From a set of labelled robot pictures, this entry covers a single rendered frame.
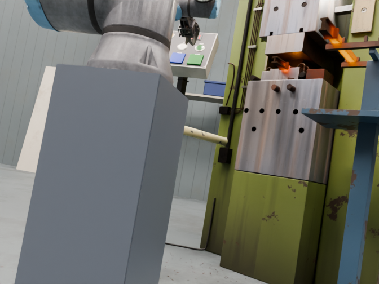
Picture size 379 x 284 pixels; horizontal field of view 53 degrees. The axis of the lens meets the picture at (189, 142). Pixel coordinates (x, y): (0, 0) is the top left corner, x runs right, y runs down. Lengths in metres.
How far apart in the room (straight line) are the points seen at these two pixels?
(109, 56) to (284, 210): 1.18
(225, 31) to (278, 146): 4.54
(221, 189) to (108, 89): 1.50
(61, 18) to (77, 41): 6.10
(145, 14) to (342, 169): 1.30
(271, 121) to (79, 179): 1.23
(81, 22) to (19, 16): 6.97
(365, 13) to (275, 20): 0.41
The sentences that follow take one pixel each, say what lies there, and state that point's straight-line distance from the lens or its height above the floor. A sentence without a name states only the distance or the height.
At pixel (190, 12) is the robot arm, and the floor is 1.07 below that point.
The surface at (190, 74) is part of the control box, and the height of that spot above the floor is 0.93.
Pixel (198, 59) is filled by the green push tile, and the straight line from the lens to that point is 2.05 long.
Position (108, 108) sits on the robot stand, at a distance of 0.74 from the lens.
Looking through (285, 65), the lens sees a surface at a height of 1.00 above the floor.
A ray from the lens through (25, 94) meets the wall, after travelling 7.32.
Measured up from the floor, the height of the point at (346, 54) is 0.97.
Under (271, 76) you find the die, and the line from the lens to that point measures 1.96.
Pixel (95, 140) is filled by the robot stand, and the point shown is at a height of 0.46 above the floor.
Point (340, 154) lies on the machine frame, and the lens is 1.89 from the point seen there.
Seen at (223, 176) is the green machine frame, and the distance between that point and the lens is 2.16.
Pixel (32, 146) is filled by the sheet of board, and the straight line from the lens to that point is 6.45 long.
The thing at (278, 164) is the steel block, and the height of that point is 0.52.
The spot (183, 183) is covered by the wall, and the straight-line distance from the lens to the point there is 5.87.
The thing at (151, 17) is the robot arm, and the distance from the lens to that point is 0.82.
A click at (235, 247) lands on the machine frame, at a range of 1.88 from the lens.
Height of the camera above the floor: 0.44
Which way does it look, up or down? 4 degrees up
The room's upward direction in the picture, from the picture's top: 9 degrees clockwise
